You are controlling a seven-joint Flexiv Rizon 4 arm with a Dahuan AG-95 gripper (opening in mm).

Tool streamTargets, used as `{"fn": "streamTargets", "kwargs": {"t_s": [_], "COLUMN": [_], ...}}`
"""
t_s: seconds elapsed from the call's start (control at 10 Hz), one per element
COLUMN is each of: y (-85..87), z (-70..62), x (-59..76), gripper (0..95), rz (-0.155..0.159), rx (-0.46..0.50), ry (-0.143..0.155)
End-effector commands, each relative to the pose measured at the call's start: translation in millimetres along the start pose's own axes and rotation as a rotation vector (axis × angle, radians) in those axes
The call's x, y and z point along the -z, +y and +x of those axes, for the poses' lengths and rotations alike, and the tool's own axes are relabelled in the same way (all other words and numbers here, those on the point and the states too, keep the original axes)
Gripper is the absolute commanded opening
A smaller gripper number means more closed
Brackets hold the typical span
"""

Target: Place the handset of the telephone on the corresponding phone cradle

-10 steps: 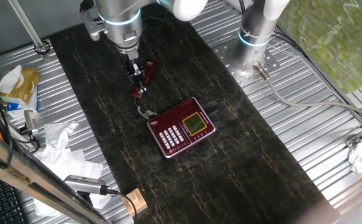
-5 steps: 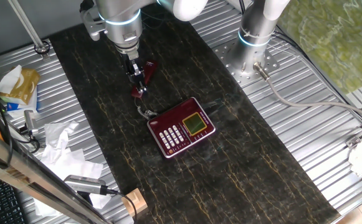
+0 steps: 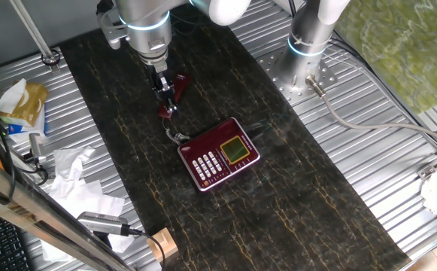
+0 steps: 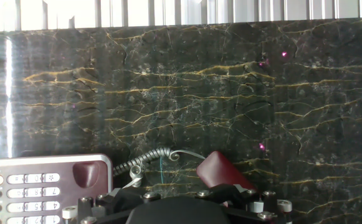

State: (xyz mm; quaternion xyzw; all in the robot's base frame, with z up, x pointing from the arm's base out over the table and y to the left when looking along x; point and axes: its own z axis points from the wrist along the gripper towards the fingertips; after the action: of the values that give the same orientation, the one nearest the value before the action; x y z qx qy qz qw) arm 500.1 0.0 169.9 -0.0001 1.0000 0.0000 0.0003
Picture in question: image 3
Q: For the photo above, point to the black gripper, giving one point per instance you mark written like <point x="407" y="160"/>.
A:
<point x="162" y="84"/>

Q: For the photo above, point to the dark red telephone handset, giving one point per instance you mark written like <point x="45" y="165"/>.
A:
<point x="182" y="84"/>

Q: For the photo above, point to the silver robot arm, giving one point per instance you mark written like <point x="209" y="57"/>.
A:
<point x="150" y="30"/>

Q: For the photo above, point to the silver robot mounting plate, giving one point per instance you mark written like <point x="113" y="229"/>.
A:
<point x="278" y="84"/>

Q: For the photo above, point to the crumpled white tissue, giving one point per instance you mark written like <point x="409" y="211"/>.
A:
<point x="71" y="165"/>

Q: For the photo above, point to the large white tissue sheet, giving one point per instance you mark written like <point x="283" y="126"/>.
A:
<point x="86" y="201"/>

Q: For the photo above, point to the yellow tissue box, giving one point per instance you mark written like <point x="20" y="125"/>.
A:
<point x="30" y="101"/>

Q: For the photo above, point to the black marble pattern mat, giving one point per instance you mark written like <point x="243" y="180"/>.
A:
<point x="259" y="211"/>

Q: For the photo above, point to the light wooden block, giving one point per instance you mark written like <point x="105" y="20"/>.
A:
<point x="163" y="244"/>

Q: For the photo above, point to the white and blue packet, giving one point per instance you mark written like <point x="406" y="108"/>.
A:
<point x="26" y="130"/>

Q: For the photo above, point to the black keyboard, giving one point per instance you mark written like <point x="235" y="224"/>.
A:
<point x="0" y="244"/>

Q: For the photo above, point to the green marble pattern sheet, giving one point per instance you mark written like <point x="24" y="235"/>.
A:
<point x="402" y="49"/>

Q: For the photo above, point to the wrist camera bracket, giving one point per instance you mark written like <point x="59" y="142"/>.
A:
<point x="109" y="32"/>

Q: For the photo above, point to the grey ribbed camera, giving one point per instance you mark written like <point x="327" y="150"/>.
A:
<point x="103" y="222"/>

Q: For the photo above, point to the silver camera on stand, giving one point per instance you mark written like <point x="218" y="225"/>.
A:
<point x="37" y="147"/>

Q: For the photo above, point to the aluminium camera pole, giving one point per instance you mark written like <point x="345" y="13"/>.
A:
<point x="34" y="34"/>

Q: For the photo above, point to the shiny metal frame beam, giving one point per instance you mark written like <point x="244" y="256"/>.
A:
<point x="34" y="211"/>

